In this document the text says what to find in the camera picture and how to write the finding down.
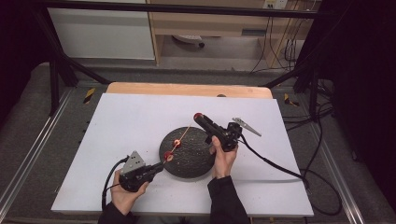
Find light wooden desk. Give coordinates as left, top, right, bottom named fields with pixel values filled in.
left=146, top=0, right=316, bottom=68

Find left hand-held gripper black cable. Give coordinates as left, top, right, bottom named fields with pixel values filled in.
left=101, top=156, right=131, bottom=211

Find wooden table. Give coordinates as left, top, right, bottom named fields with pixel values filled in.
left=106, top=81, right=274, bottom=100

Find white chair base with castor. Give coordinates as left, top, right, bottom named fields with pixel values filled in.
left=172, top=35, right=206, bottom=49

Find round black plate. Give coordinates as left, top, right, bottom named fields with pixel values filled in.
left=158, top=126, right=217, bottom=179

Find person's right hand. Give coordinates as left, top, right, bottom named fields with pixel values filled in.
left=208, top=135, right=239, bottom=180

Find white board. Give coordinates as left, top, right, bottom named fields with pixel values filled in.
left=50, top=92, right=315, bottom=217

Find black floor cables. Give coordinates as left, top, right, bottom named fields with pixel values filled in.
left=281, top=78, right=336, bottom=132

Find right hand-held gripper black cable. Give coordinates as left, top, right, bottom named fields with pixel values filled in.
left=237, top=119, right=343, bottom=217

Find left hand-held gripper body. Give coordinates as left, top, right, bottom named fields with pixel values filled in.
left=119, top=150, right=156, bottom=192

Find yellow black tape strip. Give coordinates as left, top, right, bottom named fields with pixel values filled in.
left=283, top=92, right=300, bottom=107
left=82, top=87, right=96, bottom=105

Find hand-held gripper black cable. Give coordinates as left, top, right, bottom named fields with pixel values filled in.
left=101, top=156, right=131, bottom=211
left=237, top=119, right=343, bottom=217

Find dark curtain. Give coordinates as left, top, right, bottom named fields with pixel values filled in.
left=318, top=0, right=396, bottom=204
left=0, top=0, right=52, bottom=120

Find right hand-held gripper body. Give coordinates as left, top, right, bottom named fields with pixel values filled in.
left=218, top=117, right=262, bottom=153

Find person's left hand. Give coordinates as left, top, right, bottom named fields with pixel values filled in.
left=110, top=170, right=150, bottom=217

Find white wall socket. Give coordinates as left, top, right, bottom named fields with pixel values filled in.
left=262, top=0, right=290, bottom=10

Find bundle of black desk cables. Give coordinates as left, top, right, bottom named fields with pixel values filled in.
left=250, top=10, right=302, bottom=75

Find aluminium floor rail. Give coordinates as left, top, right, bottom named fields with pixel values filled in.
left=0, top=88, right=75, bottom=213
left=306, top=120, right=366, bottom=224

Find black metal frame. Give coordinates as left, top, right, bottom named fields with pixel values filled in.
left=32, top=0, right=332, bottom=118

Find white cabinet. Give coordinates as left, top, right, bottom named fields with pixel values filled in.
left=48, top=0, right=156, bottom=61

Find thin wooden skewer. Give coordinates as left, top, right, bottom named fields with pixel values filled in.
left=163, top=124, right=192, bottom=165

